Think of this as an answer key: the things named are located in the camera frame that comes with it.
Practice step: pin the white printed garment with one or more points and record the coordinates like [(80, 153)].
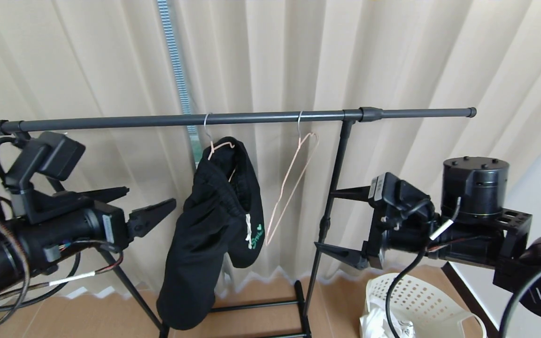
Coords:
[(376, 321)]

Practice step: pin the white laundry basket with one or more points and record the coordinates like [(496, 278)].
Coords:
[(435, 300)]

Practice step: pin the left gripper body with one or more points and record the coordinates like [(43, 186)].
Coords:
[(64, 234)]

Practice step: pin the black clothes rack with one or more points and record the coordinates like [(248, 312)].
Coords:
[(158, 121)]

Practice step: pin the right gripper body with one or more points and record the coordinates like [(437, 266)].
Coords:
[(406, 246)]

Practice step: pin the pink clothes hanger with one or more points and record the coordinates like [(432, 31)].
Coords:
[(210, 151), (283, 188)]

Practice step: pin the beige curtain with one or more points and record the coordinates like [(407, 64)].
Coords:
[(392, 61), (64, 61)]

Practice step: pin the window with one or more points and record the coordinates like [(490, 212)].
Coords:
[(172, 47)]

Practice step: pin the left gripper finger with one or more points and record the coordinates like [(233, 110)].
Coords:
[(96, 195), (146, 218)]

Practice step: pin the black garment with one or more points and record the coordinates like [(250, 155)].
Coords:
[(204, 234)]

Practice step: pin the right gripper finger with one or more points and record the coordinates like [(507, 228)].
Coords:
[(345, 256), (355, 193)]

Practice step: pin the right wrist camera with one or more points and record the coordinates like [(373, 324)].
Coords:
[(409, 202)]

